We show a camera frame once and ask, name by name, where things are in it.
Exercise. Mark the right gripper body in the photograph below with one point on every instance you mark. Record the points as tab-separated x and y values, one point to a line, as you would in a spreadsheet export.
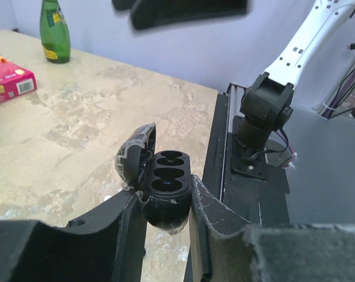
148	14

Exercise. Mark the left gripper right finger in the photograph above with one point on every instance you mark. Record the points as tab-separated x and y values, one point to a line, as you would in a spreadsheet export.
254	249

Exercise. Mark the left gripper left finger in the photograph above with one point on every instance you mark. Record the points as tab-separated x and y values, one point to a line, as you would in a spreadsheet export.
104	244

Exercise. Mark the black earbud charging case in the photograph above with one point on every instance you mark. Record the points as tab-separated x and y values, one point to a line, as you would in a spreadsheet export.
160	180

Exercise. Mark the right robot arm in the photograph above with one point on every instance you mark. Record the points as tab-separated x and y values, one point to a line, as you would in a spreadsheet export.
266	104

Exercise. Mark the green glass bottle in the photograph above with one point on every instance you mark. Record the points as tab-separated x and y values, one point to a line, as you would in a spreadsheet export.
54	33

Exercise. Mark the pink snack box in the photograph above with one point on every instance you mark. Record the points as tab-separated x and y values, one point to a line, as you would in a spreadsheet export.
14	80

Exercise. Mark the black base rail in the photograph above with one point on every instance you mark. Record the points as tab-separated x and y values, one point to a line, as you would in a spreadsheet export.
230	196

